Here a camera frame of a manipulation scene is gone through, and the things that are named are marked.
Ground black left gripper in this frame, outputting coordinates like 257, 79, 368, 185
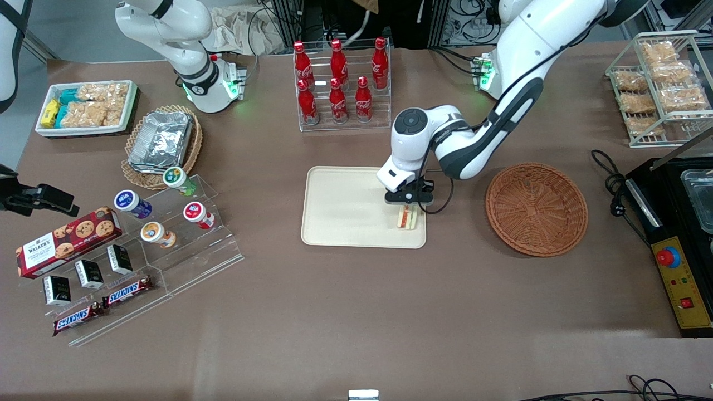
384, 178, 436, 217

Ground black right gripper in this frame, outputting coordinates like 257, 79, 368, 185
0, 164, 80, 218

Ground triangular sandwich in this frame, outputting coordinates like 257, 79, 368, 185
396, 204, 419, 231

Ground cream plastic tray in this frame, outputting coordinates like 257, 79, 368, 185
301, 166, 427, 249

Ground brown wicker basket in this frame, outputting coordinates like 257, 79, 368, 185
485, 162, 589, 257

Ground light wicker basket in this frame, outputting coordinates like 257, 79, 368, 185
121, 105, 203, 190

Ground red Walkers cookie box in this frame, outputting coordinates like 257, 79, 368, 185
16, 207, 123, 279

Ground blue lid yogurt bottle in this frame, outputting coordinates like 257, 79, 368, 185
114, 189, 153, 219

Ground small black box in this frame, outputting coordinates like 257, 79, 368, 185
107, 244, 134, 275
75, 260, 105, 290
43, 275, 72, 306

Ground yellow snack packet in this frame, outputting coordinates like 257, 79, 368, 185
41, 99, 61, 128

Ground clear acrylic bottle rack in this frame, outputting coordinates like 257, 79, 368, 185
293, 38, 392, 133

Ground orange lid yogurt bottle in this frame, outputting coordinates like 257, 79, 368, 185
140, 221, 178, 250

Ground red cola bottle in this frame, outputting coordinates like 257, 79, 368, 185
297, 79, 319, 125
330, 39, 349, 83
329, 78, 349, 124
372, 37, 389, 90
355, 76, 373, 123
294, 41, 315, 85

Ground Snickers chocolate bar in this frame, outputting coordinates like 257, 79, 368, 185
102, 276, 154, 309
53, 302, 106, 337

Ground white rectangular snack bin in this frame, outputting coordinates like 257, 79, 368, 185
35, 80, 139, 138

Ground stack of foil containers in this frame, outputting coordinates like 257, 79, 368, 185
128, 111, 194, 174

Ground green lid yogurt bottle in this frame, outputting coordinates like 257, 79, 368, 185
163, 166, 199, 197

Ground red lid yogurt bottle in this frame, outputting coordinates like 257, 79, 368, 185
183, 202, 216, 231

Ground clear acrylic stepped stand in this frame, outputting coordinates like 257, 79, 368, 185
42, 174, 245, 347

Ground bagged pastry snack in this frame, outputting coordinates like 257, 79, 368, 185
619, 93, 656, 114
614, 70, 649, 93
639, 42, 678, 63
626, 116, 665, 136
660, 86, 709, 111
650, 61, 695, 85

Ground black countertop appliance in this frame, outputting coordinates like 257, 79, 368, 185
625, 158, 713, 338

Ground red emergency stop button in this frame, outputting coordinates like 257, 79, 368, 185
656, 246, 682, 270

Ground yellow control box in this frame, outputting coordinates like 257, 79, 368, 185
651, 236, 712, 329

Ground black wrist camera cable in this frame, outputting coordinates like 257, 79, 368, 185
417, 136, 455, 216

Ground black cables at arm base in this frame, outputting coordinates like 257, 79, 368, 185
432, 46, 486, 76

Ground black power cable with plug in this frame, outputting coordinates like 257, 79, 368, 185
590, 149, 649, 246

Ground white wire rack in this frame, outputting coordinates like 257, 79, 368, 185
605, 30, 713, 148

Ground black floor cables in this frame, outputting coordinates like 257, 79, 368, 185
518, 375, 713, 401

